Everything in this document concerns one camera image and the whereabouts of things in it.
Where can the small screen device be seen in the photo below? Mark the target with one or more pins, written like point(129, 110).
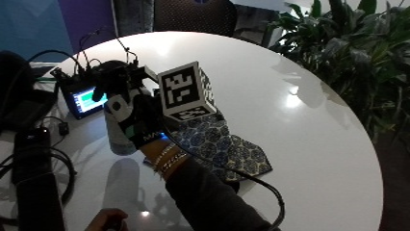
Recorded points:
point(85, 101)

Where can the black box with light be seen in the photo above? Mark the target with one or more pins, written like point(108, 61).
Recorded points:
point(31, 150)

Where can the small black adapter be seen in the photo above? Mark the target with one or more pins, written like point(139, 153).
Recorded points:
point(63, 129)

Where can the blue floral patterned cloth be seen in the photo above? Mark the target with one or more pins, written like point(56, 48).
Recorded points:
point(221, 147)

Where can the black bag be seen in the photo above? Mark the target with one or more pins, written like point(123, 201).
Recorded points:
point(16, 89)

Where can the white cube with black markers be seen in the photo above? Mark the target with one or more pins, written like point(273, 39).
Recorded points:
point(181, 86)

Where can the grey bottle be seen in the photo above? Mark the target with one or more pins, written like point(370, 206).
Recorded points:
point(119, 141)

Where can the dark chair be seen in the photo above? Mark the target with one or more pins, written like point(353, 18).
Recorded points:
point(194, 16)

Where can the green leafy plant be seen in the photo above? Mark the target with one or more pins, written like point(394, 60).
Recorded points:
point(358, 54)

